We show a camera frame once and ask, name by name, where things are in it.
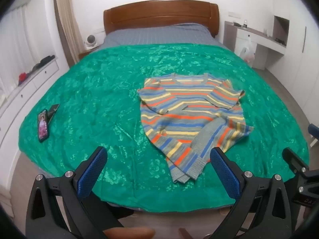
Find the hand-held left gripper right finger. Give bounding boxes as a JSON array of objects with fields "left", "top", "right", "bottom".
[{"left": 210, "top": 147, "right": 293, "bottom": 239}]

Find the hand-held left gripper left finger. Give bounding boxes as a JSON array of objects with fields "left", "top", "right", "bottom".
[{"left": 25, "top": 146, "right": 125, "bottom": 239}]

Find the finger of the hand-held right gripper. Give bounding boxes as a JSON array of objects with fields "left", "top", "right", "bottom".
[
  {"left": 282, "top": 147, "right": 311, "bottom": 177},
  {"left": 307, "top": 124, "right": 319, "bottom": 148}
]

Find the striped knit sweater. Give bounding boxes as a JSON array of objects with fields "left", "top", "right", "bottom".
[{"left": 137, "top": 73, "right": 255, "bottom": 183}]

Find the person's left hand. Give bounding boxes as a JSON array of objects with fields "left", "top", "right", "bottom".
[{"left": 103, "top": 227, "right": 155, "bottom": 239}]

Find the smartphone with lit screen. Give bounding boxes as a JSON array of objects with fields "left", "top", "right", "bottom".
[{"left": 37, "top": 109, "right": 49, "bottom": 143}]

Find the dark smartphone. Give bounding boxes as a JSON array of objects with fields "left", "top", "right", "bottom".
[{"left": 46, "top": 104, "right": 60, "bottom": 125}]

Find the green floral blanket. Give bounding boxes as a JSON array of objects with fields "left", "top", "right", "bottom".
[{"left": 19, "top": 43, "right": 309, "bottom": 210}]

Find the white wardrobe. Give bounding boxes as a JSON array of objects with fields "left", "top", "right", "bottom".
[{"left": 272, "top": 0, "right": 319, "bottom": 120}]

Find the white desk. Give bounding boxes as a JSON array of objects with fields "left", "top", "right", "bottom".
[{"left": 223, "top": 21, "right": 287, "bottom": 69}]

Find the white plastic bag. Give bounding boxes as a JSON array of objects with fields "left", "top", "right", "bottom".
[{"left": 239, "top": 35, "right": 255, "bottom": 64}]

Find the white drawer cabinet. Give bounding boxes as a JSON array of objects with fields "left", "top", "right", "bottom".
[{"left": 0, "top": 59, "right": 70, "bottom": 155}]

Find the wooden nightstand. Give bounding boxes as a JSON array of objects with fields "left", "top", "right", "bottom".
[{"left": 78, "top": 45, "right": 102, "bottom": 60}]

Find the black cloth item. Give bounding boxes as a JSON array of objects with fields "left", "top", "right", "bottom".
[{"left": 31, "top": 55, "right": 56, "bottom": 71}]

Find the grey checked bed sheet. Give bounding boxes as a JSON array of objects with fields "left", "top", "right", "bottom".
[{"left": 102, "top": 23, "right": 225, "bottom": 48}]

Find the white sheer curtain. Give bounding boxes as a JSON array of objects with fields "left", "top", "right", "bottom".
[{"left": 0, "top": 4, "right": 38, "bottom": 85}]

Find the beige curtain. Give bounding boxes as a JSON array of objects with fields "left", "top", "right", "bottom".
[{"left": 53, "top": 0, "right": 82, "bottom": 66}]

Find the wooden bed headboard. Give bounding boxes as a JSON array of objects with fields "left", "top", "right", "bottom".
[{"left": 103, "top": 0, "right": 220, "bottom": 39}]

